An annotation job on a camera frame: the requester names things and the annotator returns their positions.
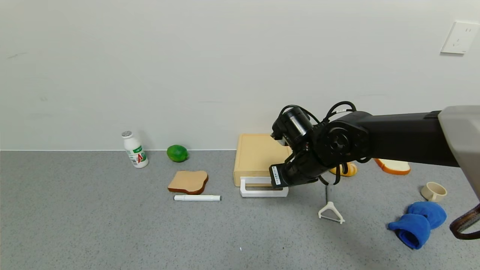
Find yellow drawer with white handle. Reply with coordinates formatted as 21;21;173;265
234;171;289;198

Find yellow drawer cabinet case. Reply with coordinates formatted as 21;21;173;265
234;133;294;187

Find green lime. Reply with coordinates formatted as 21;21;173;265
167;145;189;163

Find brown toast slice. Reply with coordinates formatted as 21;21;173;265
168;171;209;195

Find white marker pen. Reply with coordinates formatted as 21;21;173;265
174;195;222;202

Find white milk bottle green label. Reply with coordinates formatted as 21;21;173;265
121;131;149;168

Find golden croissant bread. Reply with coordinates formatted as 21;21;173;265
330;162;358;177

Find white bread slice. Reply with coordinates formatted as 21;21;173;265
374;158;411;176

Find blue rolled towel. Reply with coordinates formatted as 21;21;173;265
388;202;447;250

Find beige cup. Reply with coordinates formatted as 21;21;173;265
421;182;447;203

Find black arm cable white tag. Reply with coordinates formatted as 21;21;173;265
324;100;357;122

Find white peeler grey handle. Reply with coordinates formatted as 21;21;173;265
318;184;345;225

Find brown strap loop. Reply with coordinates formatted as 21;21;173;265
449;204;480;240

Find white wall socket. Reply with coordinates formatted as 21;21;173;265
441;21;480;55

